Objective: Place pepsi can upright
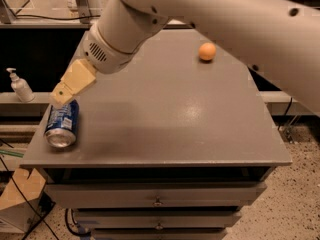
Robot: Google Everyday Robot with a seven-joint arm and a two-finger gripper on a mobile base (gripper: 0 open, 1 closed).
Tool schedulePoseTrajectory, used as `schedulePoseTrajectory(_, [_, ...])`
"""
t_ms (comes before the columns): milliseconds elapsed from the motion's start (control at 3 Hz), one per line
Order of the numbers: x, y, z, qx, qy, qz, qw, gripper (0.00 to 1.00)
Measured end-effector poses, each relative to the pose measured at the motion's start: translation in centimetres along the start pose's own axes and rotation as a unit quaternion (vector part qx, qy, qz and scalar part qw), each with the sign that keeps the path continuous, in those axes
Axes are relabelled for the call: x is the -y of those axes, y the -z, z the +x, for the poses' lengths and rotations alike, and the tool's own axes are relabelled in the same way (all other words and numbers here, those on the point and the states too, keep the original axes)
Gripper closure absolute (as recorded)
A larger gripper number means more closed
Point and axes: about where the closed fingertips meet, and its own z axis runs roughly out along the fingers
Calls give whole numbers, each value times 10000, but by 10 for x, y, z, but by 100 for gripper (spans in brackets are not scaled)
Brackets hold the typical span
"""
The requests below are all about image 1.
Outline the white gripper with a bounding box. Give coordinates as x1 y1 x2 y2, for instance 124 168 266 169
49 24 135 106

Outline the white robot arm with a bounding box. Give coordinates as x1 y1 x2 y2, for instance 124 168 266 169
50 0 320 115

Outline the black floor cable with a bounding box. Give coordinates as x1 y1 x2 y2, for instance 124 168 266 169
0 157 61 240

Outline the blue pepsi can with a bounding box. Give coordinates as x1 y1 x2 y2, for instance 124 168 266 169
44 100 79 148

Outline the black cable on shelf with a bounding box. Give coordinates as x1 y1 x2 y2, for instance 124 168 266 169
13 14 101 22

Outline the cardboard box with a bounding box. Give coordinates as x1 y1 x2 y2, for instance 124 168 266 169
0 169 46 233

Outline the orange fruit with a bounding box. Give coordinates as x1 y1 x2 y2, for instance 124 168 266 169
198 43 216 61

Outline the grey drawer cabinet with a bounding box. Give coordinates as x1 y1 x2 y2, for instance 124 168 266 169
23 30 291 240

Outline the grey metal rail frame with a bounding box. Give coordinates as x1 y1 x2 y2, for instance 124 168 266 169
0 0 111 30

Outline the white pump dispenser bottle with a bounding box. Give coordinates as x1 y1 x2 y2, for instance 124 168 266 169
6 68 34 102

